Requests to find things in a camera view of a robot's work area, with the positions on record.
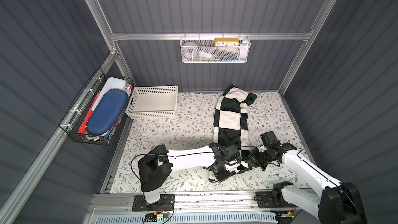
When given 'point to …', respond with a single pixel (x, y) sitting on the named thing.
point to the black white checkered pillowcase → (230, 124)
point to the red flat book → (83, 130)
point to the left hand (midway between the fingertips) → (224, 179)
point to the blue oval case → (107, 111)
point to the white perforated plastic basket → (153, 101)
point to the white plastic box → (111, 83)
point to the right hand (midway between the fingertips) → (247, 160)
